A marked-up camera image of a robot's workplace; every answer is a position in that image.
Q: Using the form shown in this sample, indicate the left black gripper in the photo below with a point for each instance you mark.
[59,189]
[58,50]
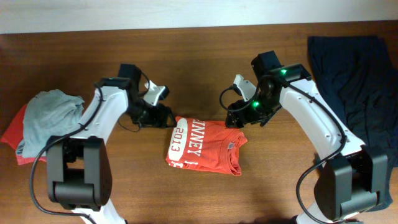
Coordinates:
[159,118]

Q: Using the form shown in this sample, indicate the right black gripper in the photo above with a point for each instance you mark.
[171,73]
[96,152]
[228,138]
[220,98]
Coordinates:
[244,116]

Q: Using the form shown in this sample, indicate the red printed t-shirt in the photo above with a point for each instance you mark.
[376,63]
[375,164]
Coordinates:
[207,146]

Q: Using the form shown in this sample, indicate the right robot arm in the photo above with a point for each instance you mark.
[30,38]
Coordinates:
[349,178]

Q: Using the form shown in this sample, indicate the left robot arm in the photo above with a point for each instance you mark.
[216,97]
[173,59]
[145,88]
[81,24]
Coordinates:
[79,176]

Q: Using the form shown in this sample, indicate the dark navy garment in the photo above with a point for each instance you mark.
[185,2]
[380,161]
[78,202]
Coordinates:
[357,79]

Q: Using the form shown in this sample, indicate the grey folded t-shirt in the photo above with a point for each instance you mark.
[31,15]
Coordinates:
[49,113]

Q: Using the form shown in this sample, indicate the red folded garment under grey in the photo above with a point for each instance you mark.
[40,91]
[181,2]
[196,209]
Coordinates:
[14,133]

